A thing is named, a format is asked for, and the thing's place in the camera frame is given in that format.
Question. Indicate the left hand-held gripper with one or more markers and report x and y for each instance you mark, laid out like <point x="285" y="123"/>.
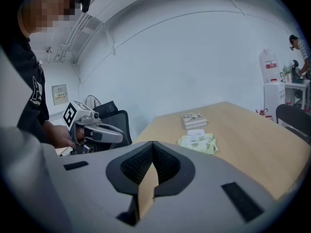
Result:
<point x="71" y="116"/>

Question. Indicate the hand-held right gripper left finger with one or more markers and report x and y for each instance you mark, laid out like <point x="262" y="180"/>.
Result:
<point x="97" y="190"/>

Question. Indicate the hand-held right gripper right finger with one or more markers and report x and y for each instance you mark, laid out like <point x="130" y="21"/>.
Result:
<point x="206" y="198"/>

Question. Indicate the person's left forearm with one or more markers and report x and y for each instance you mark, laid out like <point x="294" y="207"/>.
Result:
<point x="48" y="131"/>

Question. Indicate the person's left hand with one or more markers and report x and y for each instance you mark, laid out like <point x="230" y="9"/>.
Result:
<point x="62" y="136"/>

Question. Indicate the black mesh office chair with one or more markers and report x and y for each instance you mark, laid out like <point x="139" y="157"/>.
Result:
<point x="116" y="122"/>

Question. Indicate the black standing fan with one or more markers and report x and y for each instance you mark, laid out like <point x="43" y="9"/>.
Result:
<point x="93" y="103"/>

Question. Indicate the thick pale book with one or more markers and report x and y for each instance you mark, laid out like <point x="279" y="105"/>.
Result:
<point x="196" y="126"/>

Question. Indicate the pink picture cover book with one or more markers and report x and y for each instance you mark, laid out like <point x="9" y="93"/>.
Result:
<point x="193" y="117"/>

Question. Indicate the person's black t-shirt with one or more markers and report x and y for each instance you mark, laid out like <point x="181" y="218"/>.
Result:
<point x="26" y="86"/>

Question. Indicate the white water dispenser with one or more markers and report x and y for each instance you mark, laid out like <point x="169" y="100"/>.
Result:
<point x="273" y="101"/>

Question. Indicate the black folding chair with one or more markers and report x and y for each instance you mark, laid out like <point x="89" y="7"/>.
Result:
<point x="294" y="118"/>

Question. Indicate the white air conditioner unit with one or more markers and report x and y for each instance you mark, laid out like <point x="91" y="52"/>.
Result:
<point x="114" y="5"/>

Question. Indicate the person's head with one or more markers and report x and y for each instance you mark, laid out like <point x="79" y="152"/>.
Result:
<point x="43" y="8"/>

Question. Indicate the white desk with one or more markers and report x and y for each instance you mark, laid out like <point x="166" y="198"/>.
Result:
<point x="297" y="85"/>

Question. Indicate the large red label water bottle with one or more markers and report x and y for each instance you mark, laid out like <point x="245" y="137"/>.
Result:
<point x="268" y="64"/>

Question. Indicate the small potted plant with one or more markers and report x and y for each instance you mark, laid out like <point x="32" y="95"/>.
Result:
<point x="287" y="73"/>

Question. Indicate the black high-back swivel chair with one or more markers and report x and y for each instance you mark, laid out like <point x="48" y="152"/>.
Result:
<point x="295" y="65"/>

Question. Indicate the grey wall panel box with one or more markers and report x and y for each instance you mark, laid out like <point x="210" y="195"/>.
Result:
<point x="59" y="93"/>

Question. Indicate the black head camera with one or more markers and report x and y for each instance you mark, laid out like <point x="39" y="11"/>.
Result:
<point x="85" y="1"/>

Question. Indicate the small black picture frame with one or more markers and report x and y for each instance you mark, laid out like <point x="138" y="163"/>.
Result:
<point x="281" y="78"/>

